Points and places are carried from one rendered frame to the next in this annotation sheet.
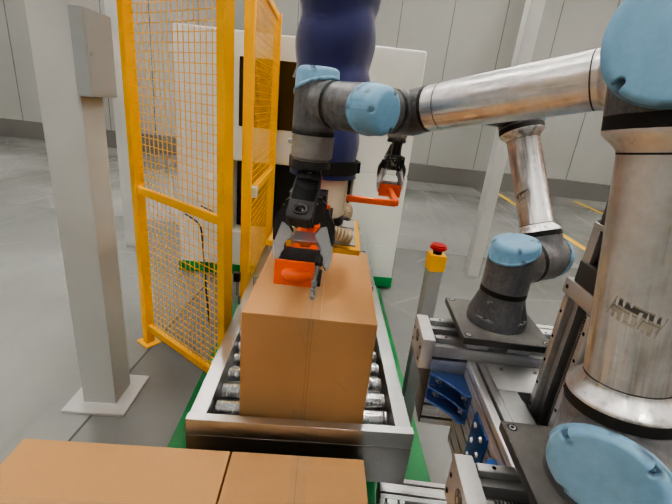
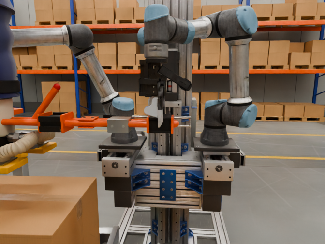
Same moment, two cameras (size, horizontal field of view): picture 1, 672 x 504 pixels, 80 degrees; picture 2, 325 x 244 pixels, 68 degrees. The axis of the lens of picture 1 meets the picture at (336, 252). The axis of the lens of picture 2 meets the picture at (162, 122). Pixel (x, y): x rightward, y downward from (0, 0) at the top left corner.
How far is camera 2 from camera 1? 1.08 m
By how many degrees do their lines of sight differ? 83
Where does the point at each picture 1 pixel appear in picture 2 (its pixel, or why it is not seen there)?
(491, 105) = not seen: hidden behind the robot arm
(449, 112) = not seen: hidden behind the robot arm
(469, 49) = not seen: outside the picture
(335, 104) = (183, 28)
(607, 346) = (244, 88)
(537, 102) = (198, 33)
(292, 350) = (77, 235)
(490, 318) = (132, 136)
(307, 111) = (169, 30)
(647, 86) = (251, 29)
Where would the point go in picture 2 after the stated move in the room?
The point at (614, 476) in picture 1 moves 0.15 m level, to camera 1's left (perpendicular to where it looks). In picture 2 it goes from (253, 113) to (265, 118)
